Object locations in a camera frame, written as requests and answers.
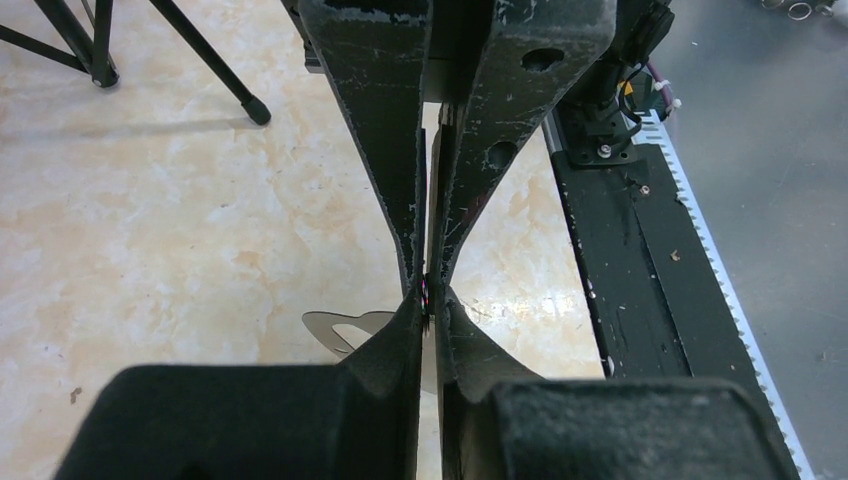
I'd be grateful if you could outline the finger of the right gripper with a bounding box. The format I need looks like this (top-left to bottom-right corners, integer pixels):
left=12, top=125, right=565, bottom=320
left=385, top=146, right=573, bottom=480
left=428, top=1, right=617, bottom=292
left=298, top=1, right=432, bottom=295

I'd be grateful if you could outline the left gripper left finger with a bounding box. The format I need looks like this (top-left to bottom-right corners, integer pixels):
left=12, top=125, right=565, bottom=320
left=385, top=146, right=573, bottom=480
left=56, top=289, right=422, bottom=479

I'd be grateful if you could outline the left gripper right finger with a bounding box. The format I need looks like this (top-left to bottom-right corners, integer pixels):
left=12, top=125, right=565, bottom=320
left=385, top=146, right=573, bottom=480
left=433, top=286, right=798, bottom=479

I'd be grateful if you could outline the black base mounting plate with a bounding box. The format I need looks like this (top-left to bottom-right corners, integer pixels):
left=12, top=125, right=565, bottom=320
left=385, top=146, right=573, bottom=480
left=543, top=109, right=776, bottom=432

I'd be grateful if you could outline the black music stand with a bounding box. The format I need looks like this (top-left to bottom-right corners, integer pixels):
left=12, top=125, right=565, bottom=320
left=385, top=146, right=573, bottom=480
left=1, top=0, right=272, bottom=126

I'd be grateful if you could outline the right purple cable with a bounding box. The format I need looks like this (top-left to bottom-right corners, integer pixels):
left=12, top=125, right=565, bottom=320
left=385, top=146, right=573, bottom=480
left=645, top=59, right=684, bottom=121

